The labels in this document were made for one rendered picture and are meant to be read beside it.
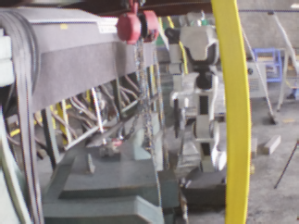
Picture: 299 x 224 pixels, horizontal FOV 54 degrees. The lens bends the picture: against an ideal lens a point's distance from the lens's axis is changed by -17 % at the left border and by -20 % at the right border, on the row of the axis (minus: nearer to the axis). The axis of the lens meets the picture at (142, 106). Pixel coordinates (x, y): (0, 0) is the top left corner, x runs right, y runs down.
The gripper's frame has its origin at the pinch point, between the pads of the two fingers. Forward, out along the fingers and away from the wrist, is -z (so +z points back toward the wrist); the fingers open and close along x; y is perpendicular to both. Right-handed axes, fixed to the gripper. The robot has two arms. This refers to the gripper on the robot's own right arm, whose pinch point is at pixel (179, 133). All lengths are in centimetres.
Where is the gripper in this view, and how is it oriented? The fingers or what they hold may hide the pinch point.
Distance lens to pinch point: 263.9
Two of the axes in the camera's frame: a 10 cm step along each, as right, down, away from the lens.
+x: -4.5, 0.2, -8.9
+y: 8.9, -0.2, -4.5
